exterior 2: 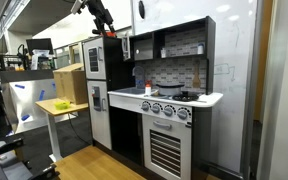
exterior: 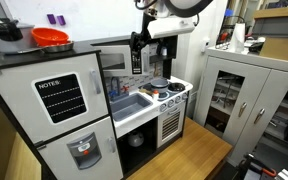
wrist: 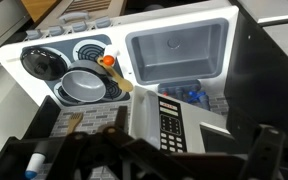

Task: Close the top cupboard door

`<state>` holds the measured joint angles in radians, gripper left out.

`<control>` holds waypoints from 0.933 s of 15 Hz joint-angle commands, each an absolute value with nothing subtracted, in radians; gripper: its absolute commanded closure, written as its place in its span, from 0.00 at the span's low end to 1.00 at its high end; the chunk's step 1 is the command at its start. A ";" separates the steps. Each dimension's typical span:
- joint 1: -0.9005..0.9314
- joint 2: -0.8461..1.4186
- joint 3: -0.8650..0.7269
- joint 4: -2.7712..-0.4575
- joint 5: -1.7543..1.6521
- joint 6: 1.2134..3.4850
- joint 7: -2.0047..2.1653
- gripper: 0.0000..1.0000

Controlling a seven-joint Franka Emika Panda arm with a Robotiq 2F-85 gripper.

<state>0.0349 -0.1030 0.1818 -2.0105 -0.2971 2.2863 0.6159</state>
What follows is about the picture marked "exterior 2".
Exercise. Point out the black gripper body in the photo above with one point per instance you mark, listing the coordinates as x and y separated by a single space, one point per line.
97 8

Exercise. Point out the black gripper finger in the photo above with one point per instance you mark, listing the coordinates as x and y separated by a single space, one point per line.
101 26
110 22

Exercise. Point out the white toy microwave cupboard door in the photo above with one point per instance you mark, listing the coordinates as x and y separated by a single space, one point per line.
126 46

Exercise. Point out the fridge door with chalkboard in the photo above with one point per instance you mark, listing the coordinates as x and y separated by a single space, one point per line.
87 71

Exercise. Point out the fridge door with ice dispenser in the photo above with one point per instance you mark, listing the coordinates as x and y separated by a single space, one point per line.
99 130

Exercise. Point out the white toy oven door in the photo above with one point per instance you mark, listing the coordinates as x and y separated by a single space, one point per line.
147 150

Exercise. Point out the brown wooden door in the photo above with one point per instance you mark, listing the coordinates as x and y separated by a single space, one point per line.
262 66

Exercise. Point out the orange colander bowl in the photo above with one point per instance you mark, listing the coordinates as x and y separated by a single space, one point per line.
111 34

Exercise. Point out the black oval magnet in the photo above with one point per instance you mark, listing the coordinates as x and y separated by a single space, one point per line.
141 9

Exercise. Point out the black white toy kitchen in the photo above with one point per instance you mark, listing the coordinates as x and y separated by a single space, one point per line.
117 76

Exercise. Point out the small white shelf cup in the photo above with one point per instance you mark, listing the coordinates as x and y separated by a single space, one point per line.
163 53

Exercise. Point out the grey toy faucet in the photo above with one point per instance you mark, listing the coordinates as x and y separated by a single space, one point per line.
139 80

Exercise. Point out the black computer monitor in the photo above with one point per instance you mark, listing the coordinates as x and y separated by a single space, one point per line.
39 44

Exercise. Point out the closed cardboard box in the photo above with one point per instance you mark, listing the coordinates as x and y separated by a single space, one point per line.
70 85

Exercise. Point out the white plastic bag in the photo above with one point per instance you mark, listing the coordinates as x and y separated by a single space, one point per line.
40 58

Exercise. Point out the grey toy sink basin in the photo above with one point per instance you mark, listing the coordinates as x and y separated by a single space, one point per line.
130 91

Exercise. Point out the white bottle orange cap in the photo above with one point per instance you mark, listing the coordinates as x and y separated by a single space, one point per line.
148 90

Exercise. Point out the blue tape strip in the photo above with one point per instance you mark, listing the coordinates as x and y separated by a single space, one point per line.
25 117
41 95
53 87
19 86

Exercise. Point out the yellow object on table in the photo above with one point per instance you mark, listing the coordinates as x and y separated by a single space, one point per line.
61 105

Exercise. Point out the grey toy pot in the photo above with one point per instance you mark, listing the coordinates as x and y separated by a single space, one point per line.
169 90

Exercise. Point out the grey stove knob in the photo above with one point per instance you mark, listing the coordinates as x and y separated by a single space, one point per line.
168 110
182 113
145 106
156 108

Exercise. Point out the white cup blue band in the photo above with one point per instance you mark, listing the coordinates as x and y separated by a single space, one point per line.
200 49

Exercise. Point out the wooden table white leg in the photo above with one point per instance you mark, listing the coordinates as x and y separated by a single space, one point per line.
52 110

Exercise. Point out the wooden toy spatula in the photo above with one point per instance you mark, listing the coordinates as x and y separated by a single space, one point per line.
196 81

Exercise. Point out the silver metal cabinet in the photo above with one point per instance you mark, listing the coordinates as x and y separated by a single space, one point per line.
27 100

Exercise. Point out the whiteboard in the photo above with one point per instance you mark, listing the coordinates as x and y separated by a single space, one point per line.
230 66

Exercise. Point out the black metal frame machine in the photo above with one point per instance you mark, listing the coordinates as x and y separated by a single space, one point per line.
14 61

